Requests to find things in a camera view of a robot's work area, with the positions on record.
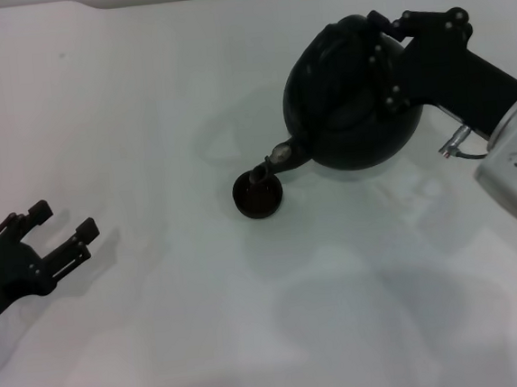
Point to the small dark brown teacup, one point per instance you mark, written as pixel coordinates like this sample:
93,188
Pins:
260,208

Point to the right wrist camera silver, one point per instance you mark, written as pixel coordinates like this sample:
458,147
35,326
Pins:
502,185

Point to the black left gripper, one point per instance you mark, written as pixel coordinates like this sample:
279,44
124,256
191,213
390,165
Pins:
7,274

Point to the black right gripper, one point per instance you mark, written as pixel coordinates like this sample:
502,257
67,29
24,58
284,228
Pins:
447,77

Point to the black round teapot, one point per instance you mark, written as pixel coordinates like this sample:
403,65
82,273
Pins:
350,149

